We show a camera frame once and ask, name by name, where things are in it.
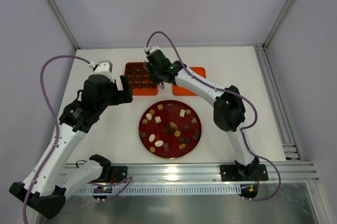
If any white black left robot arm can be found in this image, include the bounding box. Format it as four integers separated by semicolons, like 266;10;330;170
9;74;133;219

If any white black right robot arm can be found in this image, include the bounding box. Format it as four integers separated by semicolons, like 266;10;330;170
144;47;260;180

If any orange compartment chocolate box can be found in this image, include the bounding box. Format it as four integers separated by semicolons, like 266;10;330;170
124;62;158;96

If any cream round chocolate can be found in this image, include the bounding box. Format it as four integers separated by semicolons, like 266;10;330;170
146;113;152;120

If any white square chocolate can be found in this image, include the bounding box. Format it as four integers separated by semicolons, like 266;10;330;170
180;109;185;117

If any cream cube chocolate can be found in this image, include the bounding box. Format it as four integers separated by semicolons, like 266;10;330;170
155;116;161;123

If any tan scalloped round chocolate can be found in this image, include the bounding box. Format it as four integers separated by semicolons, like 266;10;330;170
174;130;181;137

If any white oval chocolate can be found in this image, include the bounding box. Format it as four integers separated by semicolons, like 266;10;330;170
154;140;164;147

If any dark striped square chocolate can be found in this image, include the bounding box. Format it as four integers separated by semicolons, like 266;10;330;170
184;137;190;144

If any brown rectangular chocolate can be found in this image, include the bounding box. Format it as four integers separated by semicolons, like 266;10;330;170
163;144;169;152

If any tan bar chocolate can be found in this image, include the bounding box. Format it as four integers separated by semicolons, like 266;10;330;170
179;144;186;150

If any orange box lid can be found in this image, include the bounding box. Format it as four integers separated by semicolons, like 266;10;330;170
172;67;206;96

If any round red plate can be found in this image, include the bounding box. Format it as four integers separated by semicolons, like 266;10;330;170
138;100;202;159

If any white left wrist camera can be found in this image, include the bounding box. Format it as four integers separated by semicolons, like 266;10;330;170
87;60;114;82

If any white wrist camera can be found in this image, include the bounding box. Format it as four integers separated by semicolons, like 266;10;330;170
87;60;114;82
144;46;161;55

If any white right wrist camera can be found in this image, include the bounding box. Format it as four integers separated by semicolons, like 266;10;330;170
144;46;161;55

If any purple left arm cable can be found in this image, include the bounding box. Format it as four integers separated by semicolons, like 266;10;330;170
22;55;134;223

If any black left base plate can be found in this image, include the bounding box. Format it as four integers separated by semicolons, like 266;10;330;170
108;166;128;184

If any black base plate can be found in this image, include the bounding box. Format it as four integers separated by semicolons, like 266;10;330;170
220;164;269;182
108;166;128;184

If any grey perforated cable tray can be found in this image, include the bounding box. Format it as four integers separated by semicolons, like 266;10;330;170
74;184;241;197

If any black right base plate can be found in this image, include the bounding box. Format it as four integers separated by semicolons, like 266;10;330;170
220;164;269;182

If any aluminium mounting rail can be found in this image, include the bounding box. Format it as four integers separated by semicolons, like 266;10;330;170
125;161;320;183

